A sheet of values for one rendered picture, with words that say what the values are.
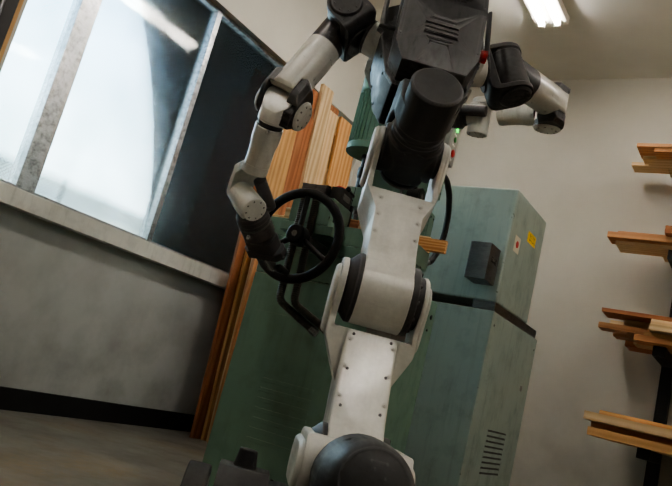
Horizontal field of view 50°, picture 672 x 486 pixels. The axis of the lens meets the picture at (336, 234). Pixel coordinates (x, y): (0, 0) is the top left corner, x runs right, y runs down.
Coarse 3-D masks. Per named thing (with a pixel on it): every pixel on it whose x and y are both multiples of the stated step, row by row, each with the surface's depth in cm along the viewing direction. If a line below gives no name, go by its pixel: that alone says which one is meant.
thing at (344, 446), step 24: (240, 456) 149; (336, 456) 103; (360, 456) 101; (384, 456) 101; (216, 480) 142; (240, 480) 144; (264, 480) 145; (312, 480) 108; (336, 480) 99; (360, 480) 99; (384, 480) 99; (408, 480) 100
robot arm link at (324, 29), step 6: (330, 18) 178; (324, 24) 179; (330, 24) 178; (336, 24) 177; (318, 30) 178; (324, 30) 177; (330, 30) 177; (336, 30) 177; (324, 36) 176; (330, 36) 177; (336, 36) 177; (336, 42) 177; (336, 48) 177
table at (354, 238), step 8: (272, 216) 234; (280, 224) 232; (288, 224) 220; (304, 224) 217; (280, 232) 231; (320, 232) 214; (328, 232) 213; (344, 232) 222; (352, 232) 221; (360, 232) 220; (320, 240) 223; (328, 240) 220; (344, 240) 221; (352, 240) 220; (360, 240) 219; (416, 256) 220; (424, 256) 226; (416, 264) 222; (424, 264) 227
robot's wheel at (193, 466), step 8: (192, 464) 146; (200, 464) 147; (208, 464) 149; (192, 472) 144; (200, 472) 144; (208, 472) 145; (184, 480) 141; (192, 480) 142; (200, 480) 142; (208, 480) 151
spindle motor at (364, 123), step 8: (368, 88) 244; (360, 96) 248; (368, 96) 243; (360, 104) 245; (368, 104) 242; (360, 112) 243; (368, 112) 241; (360, 120) 242; (368, 120) 240; (376, 120) 239; (352, 128) 244; (360, 128) 240; (368, 128) 239; (352, 136) 242; (360, 136) 240; (368, 136) 238; (352, 144) 240; (360, 144) 238; (368, 144) 237; (352, 152) 245; (360, 152) 243; (360, 160) 251
